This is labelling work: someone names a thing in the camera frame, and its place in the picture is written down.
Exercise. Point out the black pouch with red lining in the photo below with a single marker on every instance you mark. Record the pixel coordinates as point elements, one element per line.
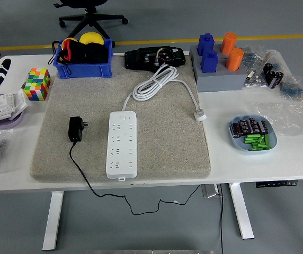
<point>93,54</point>

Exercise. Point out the light blue plate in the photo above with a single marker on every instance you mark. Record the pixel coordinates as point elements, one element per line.
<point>236,143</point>

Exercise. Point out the black office chair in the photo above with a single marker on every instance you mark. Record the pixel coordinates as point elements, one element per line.
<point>90,16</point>

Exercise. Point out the orange cylinder peg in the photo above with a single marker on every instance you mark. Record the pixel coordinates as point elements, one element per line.
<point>228,43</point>
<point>235,59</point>

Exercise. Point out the grey-brown fabric mat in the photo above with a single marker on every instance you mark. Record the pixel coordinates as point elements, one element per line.
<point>167,145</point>

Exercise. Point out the bag of blue components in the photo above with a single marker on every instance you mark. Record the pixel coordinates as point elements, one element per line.
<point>252,56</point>

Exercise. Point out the large yellow foam ball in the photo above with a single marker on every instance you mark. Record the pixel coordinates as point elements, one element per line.
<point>90,38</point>

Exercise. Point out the bag of black capacitors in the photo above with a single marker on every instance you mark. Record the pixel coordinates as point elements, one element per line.
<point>273,75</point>

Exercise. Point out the multicolour puzzle cube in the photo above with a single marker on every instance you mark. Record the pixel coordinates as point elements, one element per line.
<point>37,84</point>

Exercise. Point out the empty clear plastic bag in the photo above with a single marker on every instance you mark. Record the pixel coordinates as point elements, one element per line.
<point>286,119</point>

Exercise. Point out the blue bottle-shaped peg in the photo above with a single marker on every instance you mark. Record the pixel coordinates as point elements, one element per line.
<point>205,43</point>
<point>209,62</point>

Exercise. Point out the small yellow foam ball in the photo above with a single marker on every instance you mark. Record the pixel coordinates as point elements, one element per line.
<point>69,40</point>

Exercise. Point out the white table leg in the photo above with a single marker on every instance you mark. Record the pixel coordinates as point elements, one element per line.
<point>52,222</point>
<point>242,211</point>

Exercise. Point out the bag of blue resistors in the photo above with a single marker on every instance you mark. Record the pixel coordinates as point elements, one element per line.
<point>292,88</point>

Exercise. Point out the blue plastic bin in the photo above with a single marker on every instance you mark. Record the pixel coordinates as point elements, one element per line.
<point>88,70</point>

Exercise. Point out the silver box under table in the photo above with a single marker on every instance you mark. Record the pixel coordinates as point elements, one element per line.
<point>209,191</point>

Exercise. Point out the white power strip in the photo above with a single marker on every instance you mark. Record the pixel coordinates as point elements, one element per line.
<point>125,164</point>

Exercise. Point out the black cylindrical capacitor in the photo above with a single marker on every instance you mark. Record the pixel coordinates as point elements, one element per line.
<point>243,125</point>
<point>260,126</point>
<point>252,124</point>
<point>236,130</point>
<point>266,127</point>

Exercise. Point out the grey block holder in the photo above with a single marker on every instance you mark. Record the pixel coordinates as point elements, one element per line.
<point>220,82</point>

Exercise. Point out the green battery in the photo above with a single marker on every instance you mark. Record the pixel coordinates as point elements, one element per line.
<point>261,145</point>
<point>261,140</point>
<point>252,136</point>
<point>250,140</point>
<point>257,149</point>
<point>267,139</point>

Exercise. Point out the black table control panel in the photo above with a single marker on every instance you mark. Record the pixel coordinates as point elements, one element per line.
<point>276,184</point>

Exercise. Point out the bag of small metal parts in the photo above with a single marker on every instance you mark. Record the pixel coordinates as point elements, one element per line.
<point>254,82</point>

